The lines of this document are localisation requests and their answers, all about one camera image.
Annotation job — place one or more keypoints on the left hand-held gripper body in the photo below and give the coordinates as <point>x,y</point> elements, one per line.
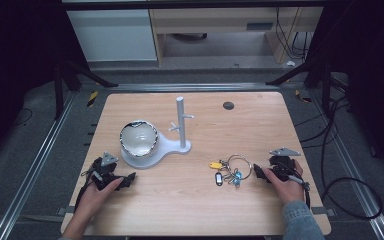
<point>104,171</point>

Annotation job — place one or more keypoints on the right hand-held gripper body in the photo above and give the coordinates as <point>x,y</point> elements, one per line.
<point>281,166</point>

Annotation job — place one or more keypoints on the person's right hand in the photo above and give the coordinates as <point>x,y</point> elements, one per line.
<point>290,191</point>

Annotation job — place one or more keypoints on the person's left hand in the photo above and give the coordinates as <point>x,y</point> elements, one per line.
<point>95,200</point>

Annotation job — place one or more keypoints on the blue key tag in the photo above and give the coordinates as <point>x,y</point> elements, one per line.
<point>236,181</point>

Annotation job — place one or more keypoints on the white bowl with dark rim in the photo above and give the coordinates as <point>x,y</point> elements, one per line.
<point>138,138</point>

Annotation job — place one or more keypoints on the black key tag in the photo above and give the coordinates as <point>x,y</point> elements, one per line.
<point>218,177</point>

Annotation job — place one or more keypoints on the yellow key tag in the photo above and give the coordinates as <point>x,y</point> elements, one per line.
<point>216,165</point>

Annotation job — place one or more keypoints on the white key stand with pegs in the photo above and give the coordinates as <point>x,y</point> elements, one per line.
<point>168,148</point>

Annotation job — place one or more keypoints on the round grey table grommet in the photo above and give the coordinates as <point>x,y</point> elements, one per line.
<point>228,106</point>

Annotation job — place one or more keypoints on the white cabinet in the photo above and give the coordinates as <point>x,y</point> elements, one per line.
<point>113,35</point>

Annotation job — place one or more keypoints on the light wooden desk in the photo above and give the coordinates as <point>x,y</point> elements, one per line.
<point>213,20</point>

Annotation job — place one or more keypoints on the metal floor rail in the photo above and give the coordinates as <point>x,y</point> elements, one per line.
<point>36,160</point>
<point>350,160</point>

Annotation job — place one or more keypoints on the black frame leg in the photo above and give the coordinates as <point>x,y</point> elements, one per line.
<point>59,93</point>
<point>326,86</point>

